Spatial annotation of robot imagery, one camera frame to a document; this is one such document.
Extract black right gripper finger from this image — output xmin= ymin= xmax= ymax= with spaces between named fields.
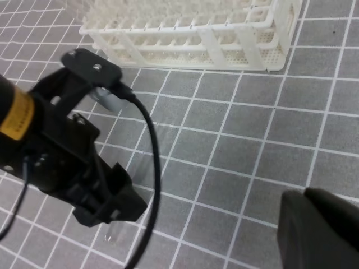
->
xmin=277 ymin=188 xmax=358 ymax=268

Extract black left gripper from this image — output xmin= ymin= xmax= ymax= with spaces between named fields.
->
xmin=16 ymin=68 xmax=147 ymax=227

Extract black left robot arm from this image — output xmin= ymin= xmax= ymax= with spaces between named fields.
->
xmin=1 ymin=67 xmax=147 ymax=227

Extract white plastic test tube rack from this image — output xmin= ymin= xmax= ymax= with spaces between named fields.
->
xmin=80 ymin=1 xmax=302 ymax=71

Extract black left camera cable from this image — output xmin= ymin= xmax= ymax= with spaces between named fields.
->
xmin=116 ymin=81 xmax=162 ymax=269

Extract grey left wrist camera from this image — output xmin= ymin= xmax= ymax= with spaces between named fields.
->
xmin=61 ymin=48 xmax=123 ymax=112

